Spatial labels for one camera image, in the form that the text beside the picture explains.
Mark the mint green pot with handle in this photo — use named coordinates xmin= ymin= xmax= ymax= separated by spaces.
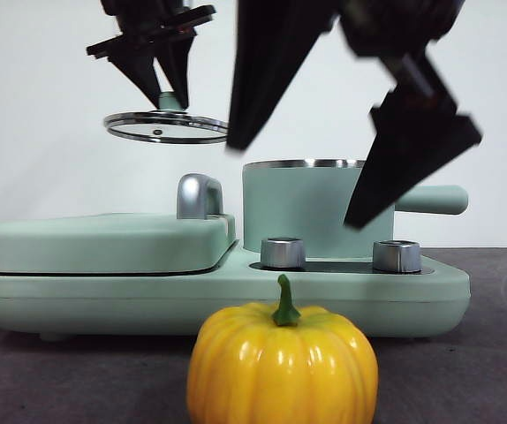
xmin=241 ymin=157 xmax=469 ymax=261

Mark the glass lid with green knob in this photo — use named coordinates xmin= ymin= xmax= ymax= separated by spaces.
xmin=102 ymin=90 xmax=231 ymax=145

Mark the chrome arched cover handle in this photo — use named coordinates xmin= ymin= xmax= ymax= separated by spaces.
xmin=176 ymin=173 xmax=224 ymax=221

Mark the mint green griddle cover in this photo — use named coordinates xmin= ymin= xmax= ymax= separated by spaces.
xmin=0 ymin=211 xmax=238 ymax=275

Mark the silver control knob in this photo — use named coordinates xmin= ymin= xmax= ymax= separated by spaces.
xmin=372 ymin=239 xmax=422 ymax=273
xmin=260 ymin=237 xmax=306 ymax=269

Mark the yellow pumpkin with green stem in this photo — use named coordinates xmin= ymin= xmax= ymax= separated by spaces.
xmin=185 ymin=273 xmax=379 ymax=424

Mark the mint green breakfast machine base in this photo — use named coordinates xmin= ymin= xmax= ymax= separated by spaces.
xmin=0 ymin=238 xmax=473 ymax=344

